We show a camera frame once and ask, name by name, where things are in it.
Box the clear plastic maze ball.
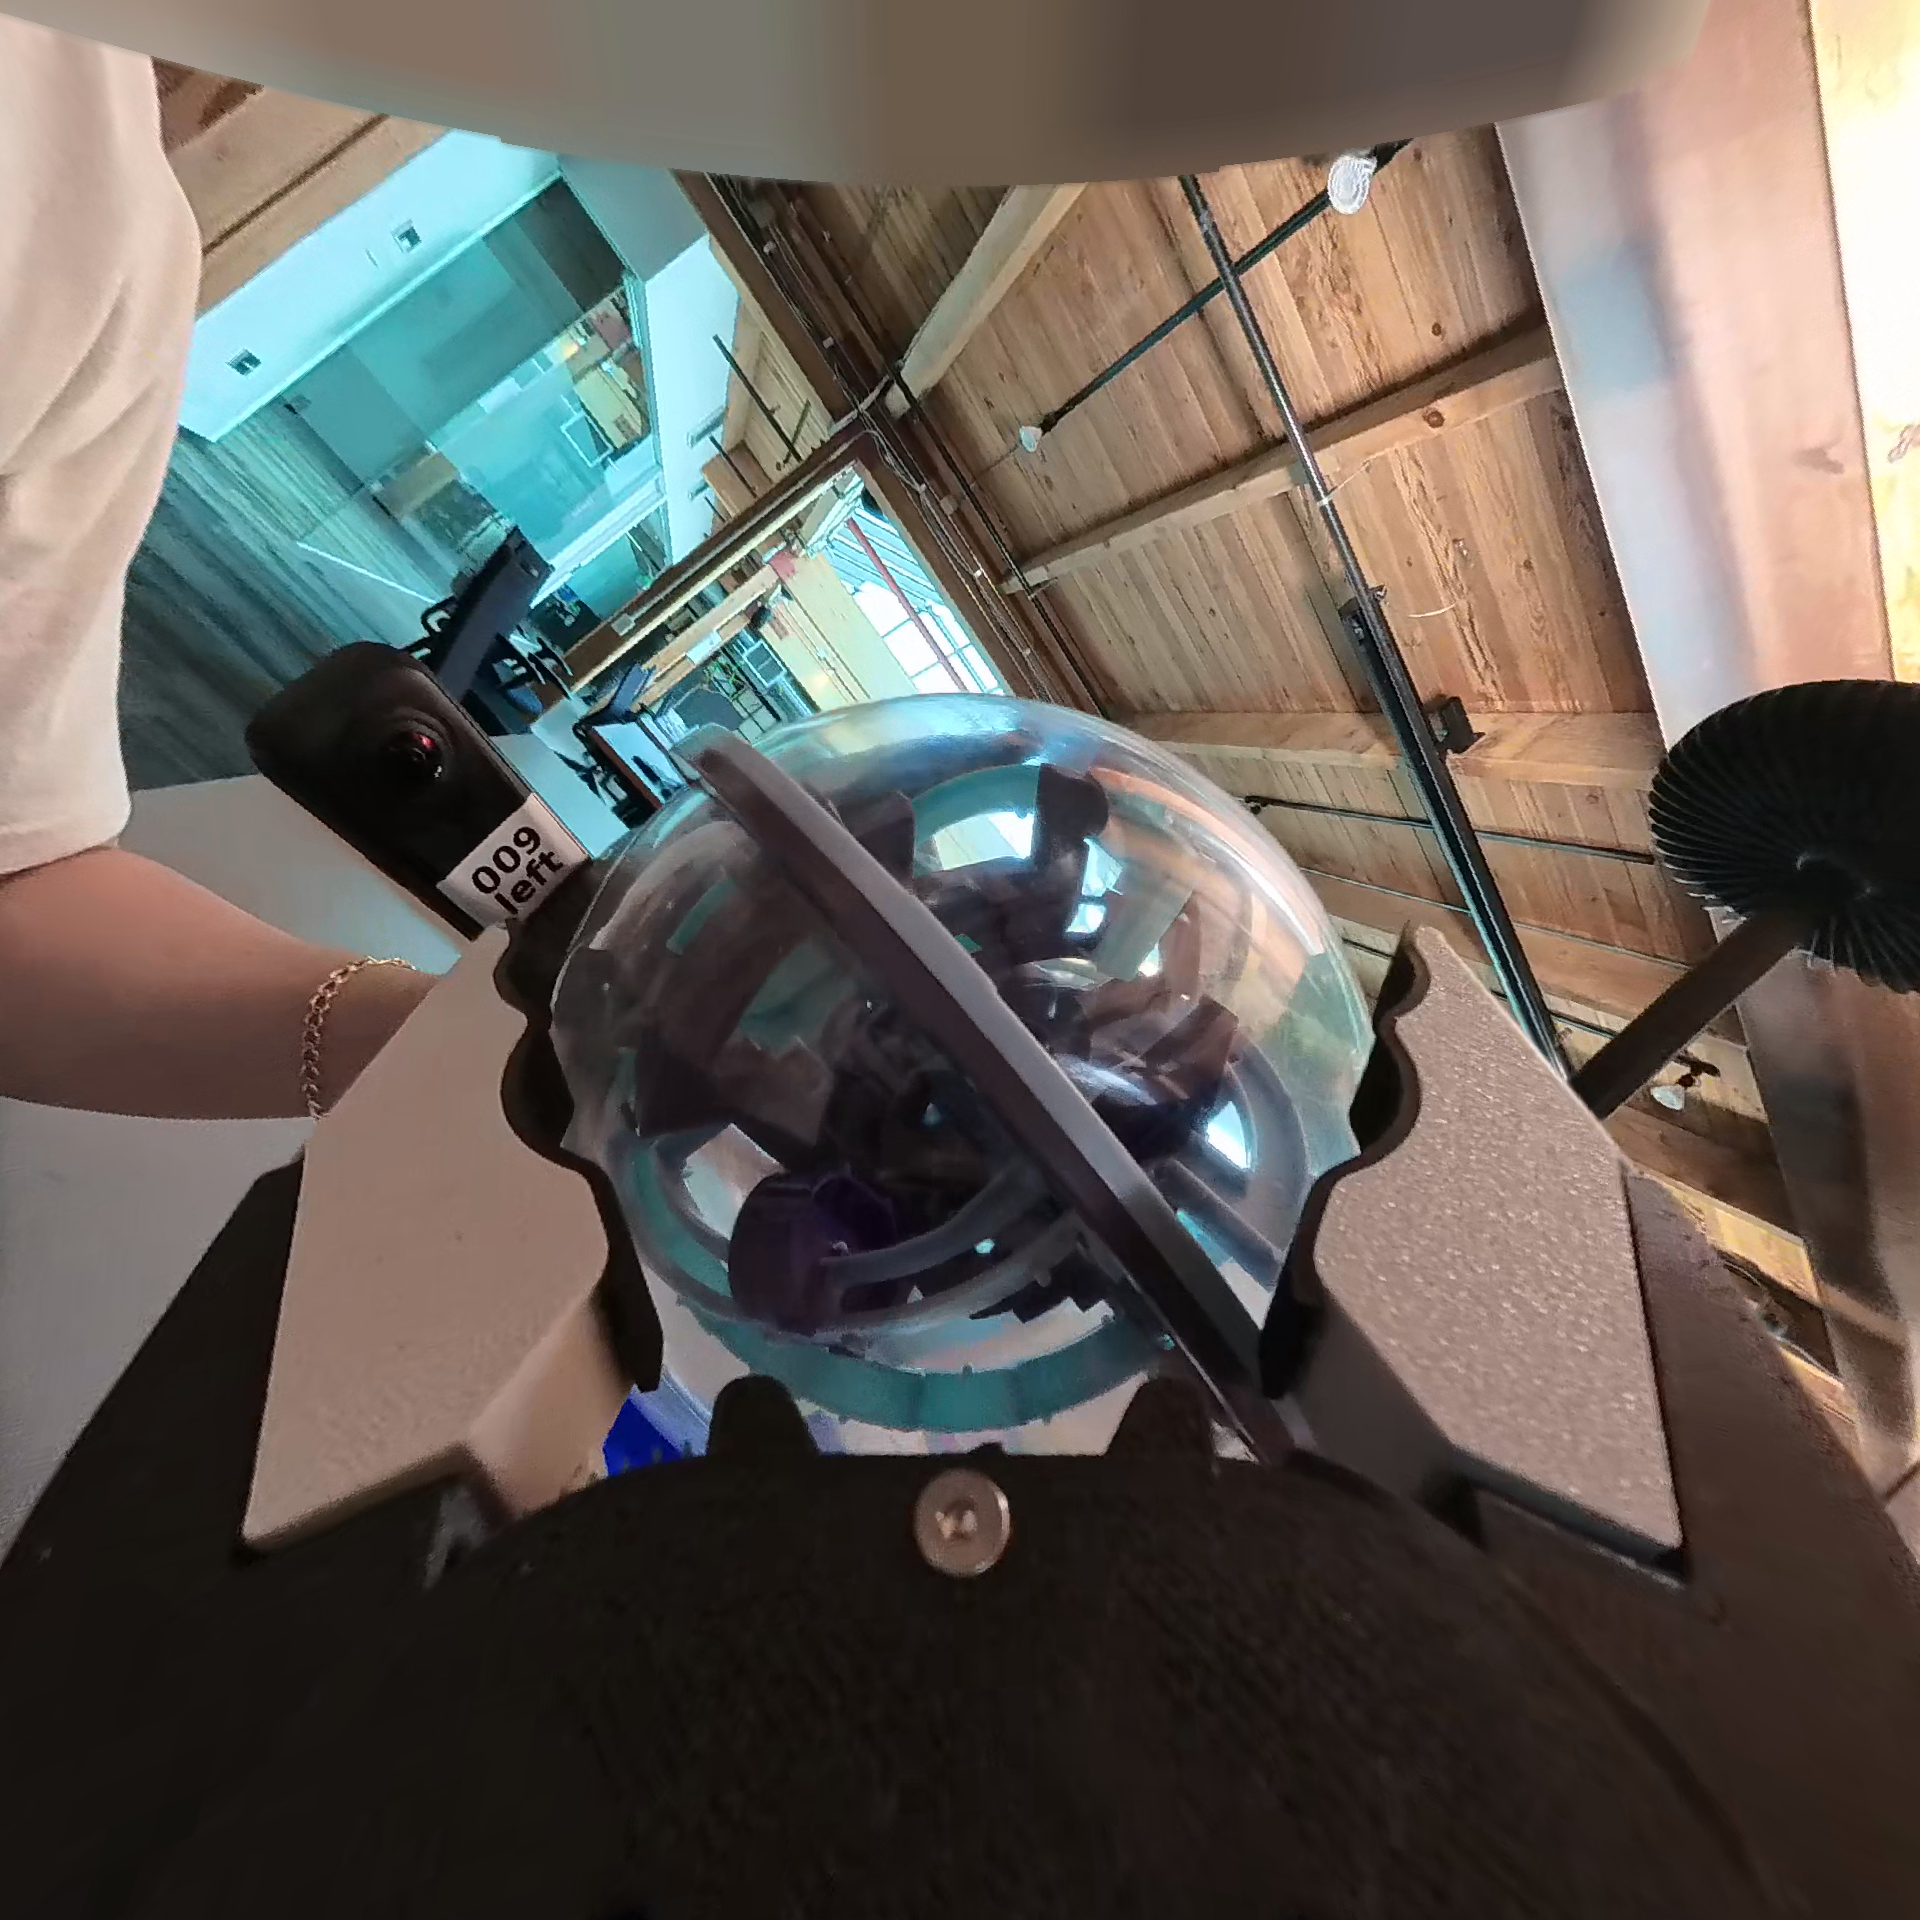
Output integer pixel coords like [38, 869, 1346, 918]
[546, 691, 1377, 1467]

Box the blue plastic bin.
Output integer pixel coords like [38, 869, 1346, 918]
[602, 1385, 709, 1481]

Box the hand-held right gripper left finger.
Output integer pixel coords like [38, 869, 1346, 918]
[238, 928, 666, 1549]

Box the black floor lamp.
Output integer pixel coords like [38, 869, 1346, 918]
[1573, 678, 1920, 1123]

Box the person's white shirt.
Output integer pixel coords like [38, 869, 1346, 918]
[0, 14, 208, 880]

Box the person's left forearm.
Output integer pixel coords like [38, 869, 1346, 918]
[0, 842, 452, 1123]

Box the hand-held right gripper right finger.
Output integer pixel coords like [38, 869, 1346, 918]
[1256, 923, 1685, 1549]

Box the gold chain bracelet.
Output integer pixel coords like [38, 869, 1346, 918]
[298, 952, 423, 1123]

